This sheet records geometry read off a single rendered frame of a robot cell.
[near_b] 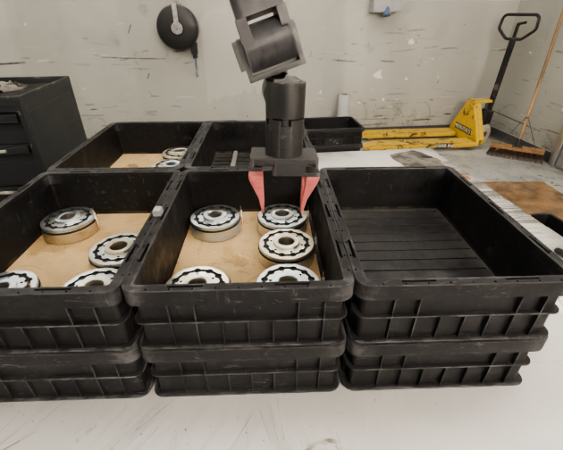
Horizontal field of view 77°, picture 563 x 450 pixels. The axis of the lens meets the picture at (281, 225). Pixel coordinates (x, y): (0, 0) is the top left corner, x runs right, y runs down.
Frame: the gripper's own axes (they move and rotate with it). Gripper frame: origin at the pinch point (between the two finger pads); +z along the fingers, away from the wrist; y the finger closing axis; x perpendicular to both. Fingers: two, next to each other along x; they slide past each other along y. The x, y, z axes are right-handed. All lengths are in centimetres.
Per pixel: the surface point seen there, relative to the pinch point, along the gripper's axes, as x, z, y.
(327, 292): 17.9, 3.6, -5.2
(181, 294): 18.0, 3.9, 13.0
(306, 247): -1.6, 8.8, -4.6
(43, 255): -4.6, 12.8, 44.9
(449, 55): -354, -15, -188
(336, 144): -172, 34, -41
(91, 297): 18.0, 4.4, 24.2
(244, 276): 2.6, 12.3, 6.4
